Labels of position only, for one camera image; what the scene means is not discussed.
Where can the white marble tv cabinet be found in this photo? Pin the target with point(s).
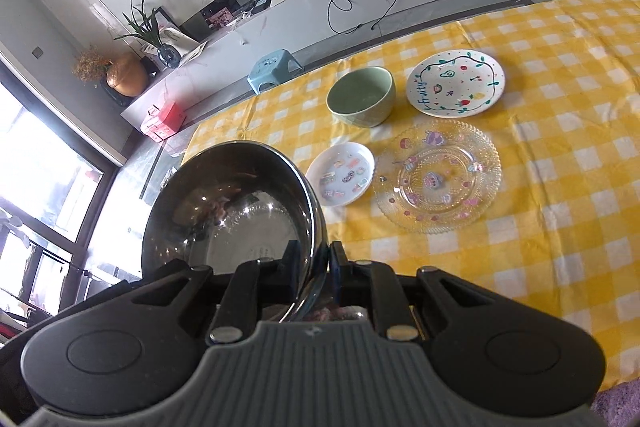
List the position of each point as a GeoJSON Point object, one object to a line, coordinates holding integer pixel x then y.
{"type": "Point", "coordinates": [350, 6]}

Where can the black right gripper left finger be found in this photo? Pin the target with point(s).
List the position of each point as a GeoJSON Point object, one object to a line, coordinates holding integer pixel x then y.
{"type": "Point", "coordinates": [255, 285]}

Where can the pink storage box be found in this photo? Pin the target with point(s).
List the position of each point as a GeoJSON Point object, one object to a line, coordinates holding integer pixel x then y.
{"type": "Point", "coordinates": [161, 123]}

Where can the small white sticker plate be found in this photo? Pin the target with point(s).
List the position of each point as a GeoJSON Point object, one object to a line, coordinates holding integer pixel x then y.
{"type": "Point", "coordinates": [341, 174]}

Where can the white fruit pattern plate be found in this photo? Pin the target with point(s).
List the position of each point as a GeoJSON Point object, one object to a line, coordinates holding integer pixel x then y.
{"type": "Point", "coordinates": [455, 84]}

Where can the yellow checkered tablecloth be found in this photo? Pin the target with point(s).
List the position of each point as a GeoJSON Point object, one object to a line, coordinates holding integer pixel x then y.
{"type": "Point", "coordinates": [562, 234]}

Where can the golden acorn vase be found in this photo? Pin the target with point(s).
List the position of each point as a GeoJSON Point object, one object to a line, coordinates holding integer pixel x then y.
{"type": "Point", "coordinates": [124, 74]}

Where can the green ceramic bowl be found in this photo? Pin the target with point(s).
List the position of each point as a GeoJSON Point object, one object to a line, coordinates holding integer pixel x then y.
{"type": "Point", "coordinates": [364, 97]}

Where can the clear glass patterned plate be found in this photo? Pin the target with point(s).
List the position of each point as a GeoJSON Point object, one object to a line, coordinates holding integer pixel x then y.
{"type": "Point", "coordinates": [436, 177]}

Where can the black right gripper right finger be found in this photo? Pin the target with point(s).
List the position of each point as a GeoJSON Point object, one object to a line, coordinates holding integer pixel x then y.
{"type": "Point", "coordinates": [373, 286]}

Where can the large orange steel bowl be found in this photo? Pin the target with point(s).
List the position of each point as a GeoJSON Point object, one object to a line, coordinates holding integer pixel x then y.
{"type": "Point", "coordinates": [240, 201]}

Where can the blue glass vase plant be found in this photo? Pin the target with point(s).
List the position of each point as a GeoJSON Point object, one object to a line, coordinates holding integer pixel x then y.
{"type": "Point", "coordinates": [144, 27]}

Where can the light blue plastic stool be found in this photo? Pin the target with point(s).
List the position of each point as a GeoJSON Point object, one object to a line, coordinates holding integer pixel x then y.
{"type": "Point", "coordinates": [272, 70]}

